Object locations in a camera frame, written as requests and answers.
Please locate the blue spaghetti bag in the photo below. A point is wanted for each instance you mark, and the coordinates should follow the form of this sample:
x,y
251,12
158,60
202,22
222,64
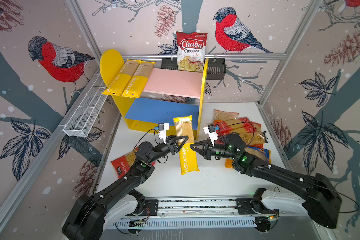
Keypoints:
x,y
256,138

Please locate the orange macaroni bag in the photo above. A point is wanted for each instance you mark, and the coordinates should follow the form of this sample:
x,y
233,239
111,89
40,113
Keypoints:
x,y
220,116

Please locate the white wire basket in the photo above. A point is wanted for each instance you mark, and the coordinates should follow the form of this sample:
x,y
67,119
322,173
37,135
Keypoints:
x,y
85,115

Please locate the Chuba cassava chips bag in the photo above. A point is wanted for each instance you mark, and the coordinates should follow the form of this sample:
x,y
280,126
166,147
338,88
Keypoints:
x,y
191,51

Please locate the red short pasta bag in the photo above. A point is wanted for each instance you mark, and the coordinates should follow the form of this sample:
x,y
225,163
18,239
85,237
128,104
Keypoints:
x,y
242,127

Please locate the blue orange pasta bag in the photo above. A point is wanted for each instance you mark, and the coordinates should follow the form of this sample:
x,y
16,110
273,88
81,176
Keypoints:
x,y
263,154

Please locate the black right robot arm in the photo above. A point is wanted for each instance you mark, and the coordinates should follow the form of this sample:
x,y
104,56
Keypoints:
x,y
322,201

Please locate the red macaroni bag left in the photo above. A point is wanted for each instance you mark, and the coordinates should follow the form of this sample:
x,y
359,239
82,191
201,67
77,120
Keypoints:
x,y
127,164

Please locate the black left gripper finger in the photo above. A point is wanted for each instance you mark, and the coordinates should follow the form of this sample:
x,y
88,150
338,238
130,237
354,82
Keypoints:
x,y
178,139
178,147

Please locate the yellow pink blue shelf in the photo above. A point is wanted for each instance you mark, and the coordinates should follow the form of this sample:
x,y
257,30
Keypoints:
x,y
168,94

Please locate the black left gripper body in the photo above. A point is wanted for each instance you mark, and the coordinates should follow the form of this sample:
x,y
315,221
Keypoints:
x,y
170,147

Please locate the red spaghetti bag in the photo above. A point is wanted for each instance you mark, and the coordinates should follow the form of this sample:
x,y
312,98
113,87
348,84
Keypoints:
x,y
236,121

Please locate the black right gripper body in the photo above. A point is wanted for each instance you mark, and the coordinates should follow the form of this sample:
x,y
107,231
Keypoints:
x,y
209,147

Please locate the black wall basket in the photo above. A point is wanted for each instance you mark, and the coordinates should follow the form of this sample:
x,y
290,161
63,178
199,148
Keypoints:
x,y
216,68

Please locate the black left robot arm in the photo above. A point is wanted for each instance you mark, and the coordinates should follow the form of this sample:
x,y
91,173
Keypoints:
x,y
89,215

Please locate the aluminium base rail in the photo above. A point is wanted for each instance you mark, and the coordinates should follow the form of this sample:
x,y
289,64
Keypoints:
x,y
131,216

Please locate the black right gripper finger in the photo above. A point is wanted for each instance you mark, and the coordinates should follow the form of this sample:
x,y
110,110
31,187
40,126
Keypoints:
x,y
200,149
201,143

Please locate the yellow Pastatime spaghetti bag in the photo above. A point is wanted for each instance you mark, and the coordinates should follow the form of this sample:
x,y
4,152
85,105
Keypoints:
x,y
122,78
188,157
139,80

